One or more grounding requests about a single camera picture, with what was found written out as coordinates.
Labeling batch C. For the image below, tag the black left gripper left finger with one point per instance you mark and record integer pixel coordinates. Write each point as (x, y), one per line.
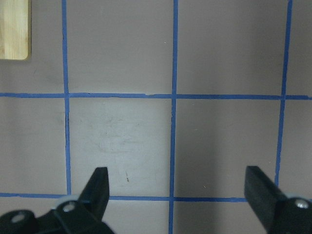
(95, 195)

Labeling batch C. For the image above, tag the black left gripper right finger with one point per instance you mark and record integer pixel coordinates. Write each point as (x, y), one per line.
(264, 197)

